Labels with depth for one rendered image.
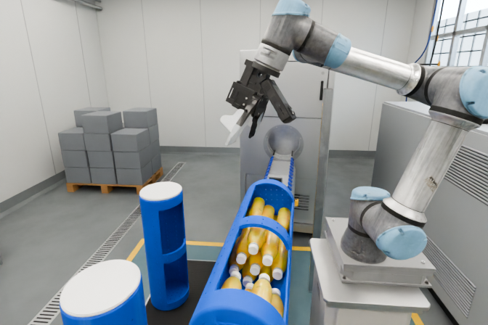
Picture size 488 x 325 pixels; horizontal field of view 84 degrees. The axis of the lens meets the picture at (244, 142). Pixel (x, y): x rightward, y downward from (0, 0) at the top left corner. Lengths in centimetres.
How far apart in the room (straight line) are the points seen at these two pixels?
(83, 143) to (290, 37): 411
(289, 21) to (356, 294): 83
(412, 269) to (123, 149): 378
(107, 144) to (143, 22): 282
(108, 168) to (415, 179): 410
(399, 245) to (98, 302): 101
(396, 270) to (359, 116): 506
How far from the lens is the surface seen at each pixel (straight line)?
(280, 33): 64
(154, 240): 200
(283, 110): 63
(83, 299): 127
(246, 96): 65
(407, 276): 112
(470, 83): 81
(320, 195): 217
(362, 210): 95
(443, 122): 84
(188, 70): 583
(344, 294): 104
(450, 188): 256
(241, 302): 85
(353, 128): 601
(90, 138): 446
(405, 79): 90
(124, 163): 432
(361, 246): 103
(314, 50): 66
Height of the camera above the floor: 185
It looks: 16 degrees down
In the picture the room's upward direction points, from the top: straight up
